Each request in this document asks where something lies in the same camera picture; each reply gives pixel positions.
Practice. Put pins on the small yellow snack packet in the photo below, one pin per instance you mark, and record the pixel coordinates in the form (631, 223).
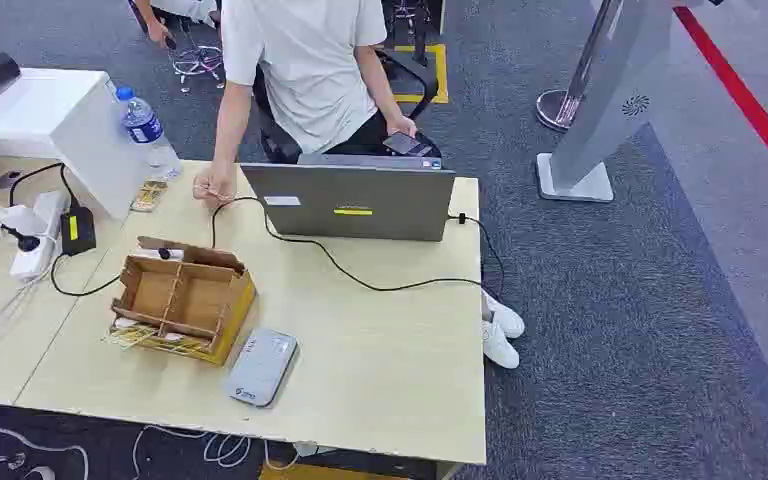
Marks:
(148, 196)

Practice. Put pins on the chrome chair base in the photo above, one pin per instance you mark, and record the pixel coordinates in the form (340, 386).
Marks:
(197, 61)

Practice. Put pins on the chrome stanchion post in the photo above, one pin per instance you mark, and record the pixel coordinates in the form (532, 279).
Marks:
(559, 109)

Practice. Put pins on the grey laptop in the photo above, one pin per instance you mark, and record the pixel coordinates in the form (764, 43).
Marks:
(364, 195)

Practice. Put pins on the seated person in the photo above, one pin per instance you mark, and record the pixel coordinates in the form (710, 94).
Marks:
(311, 73)

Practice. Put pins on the dark smartphone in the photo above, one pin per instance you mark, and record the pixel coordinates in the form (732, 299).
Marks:
(402, 143)

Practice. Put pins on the white plug charger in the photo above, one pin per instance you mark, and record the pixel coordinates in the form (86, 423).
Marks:
(18, 217)

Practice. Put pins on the black power adapter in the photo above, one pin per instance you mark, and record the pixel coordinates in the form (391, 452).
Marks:
(79, 232)

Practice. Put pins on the grey kiosk stand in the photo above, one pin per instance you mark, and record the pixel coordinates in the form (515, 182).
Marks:
(612, 99)

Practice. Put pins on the person in background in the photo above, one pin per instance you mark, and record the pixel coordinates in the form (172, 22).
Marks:
(182, 6)

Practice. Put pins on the white power strip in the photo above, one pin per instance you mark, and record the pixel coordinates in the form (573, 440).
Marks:
(34, 262)

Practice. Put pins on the white rectangular box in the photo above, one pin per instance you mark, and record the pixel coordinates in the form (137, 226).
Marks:
(59, 112)

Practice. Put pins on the wooden card box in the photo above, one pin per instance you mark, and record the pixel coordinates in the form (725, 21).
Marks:
(185, 298)

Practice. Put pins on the grey blue card case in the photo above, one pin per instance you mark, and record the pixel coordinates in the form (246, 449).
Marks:
(261, 368)

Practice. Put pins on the yellow laptop sticker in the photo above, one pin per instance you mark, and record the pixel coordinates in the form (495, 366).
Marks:
(352, 212)

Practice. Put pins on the white shoe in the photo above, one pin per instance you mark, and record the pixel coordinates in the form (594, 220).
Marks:
(506, 319)
(500, 348)

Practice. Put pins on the clear plastic water bottle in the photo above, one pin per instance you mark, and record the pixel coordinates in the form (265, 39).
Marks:
(144, 127)

